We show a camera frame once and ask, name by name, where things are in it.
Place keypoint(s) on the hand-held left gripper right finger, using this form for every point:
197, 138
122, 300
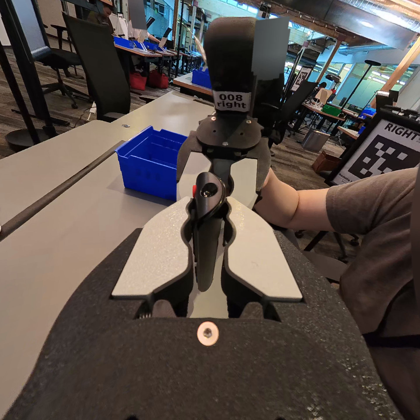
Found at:
262, 262

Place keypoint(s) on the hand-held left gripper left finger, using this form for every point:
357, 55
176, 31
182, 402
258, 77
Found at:
154, 262

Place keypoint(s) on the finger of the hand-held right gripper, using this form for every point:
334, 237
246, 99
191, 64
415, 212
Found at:
192, 180
244, 180

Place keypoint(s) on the black remote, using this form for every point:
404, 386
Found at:
209, 230

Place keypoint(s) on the blue plastic bin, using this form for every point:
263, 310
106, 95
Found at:
147, 164

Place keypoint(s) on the metal trash can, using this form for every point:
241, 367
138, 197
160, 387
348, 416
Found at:
316, 141

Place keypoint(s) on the brown box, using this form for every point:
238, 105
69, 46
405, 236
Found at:
326, 163

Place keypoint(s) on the red storage bin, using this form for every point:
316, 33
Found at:
159, 79
138, 81

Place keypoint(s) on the person's torso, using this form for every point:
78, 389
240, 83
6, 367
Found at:
387, 262

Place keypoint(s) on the white tag sign board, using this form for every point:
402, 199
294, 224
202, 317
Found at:
387, 157

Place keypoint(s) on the black office chair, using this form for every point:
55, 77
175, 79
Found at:
98, 65

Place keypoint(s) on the black floor lamp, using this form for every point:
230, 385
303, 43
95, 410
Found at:
373, 63

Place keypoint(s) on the black display on stand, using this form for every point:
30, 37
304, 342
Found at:
29, 26

